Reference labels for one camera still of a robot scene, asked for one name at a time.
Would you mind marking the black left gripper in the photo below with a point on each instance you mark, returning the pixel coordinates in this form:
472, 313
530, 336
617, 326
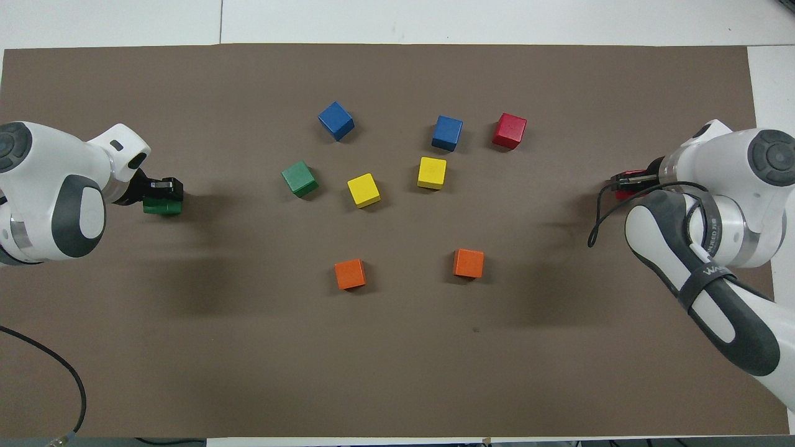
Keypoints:
155, 191

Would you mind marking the red wooden cube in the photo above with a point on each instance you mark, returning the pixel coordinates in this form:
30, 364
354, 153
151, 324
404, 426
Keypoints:
509, 130
624, 194

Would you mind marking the green wooden cube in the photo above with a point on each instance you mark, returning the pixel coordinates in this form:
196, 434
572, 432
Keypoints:
299, 179
163, 208

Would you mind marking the brown table mat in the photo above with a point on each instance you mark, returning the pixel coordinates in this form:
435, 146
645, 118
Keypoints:
397, 360

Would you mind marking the blue wooden cube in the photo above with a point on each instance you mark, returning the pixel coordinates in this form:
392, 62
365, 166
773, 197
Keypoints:
336, 120
447, 133

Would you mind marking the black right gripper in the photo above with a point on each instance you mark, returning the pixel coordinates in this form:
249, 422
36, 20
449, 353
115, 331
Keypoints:
640, 181

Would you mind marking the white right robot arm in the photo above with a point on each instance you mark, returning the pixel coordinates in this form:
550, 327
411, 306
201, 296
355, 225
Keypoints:
745, 198

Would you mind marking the yellow wooden cube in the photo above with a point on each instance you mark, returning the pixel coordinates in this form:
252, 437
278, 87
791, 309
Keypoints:
363, 190
431, 172

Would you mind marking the orange wooden cube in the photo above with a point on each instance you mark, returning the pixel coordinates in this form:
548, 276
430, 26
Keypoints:
349, 274
468, 263

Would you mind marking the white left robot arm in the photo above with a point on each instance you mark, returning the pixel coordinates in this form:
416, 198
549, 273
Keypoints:
43, 180

